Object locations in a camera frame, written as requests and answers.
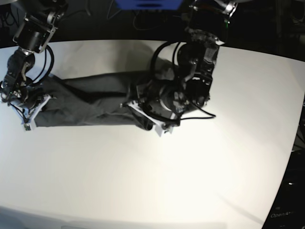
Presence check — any black OpenArm labelled box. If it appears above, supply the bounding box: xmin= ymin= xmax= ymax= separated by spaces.
xmin=262 ymin=176 xmax=305 ymax=229

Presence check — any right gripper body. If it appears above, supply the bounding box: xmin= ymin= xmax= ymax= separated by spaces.
xmin=11 ymin=89 xmax=47 ymax=115

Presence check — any grey T-shirt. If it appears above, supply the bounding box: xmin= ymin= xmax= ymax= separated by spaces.
xmin=35 ymin=68 xmax=153 ymax=130

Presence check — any blue plastic box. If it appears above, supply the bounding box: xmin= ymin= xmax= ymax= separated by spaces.
xmin=115 ymin=0 xmax=183 ymax=10

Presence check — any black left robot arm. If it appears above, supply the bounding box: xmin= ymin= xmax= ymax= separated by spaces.
xmin=138 ymin=0 xmax=238 ymax=124

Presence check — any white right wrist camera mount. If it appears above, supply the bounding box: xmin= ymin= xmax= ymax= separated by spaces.
xmin=9 ymin=94 xmax=55 ymax=132

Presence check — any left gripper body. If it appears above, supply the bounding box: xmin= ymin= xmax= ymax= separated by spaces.
xmin=137 ymin=82 xmax=188 ymax=119

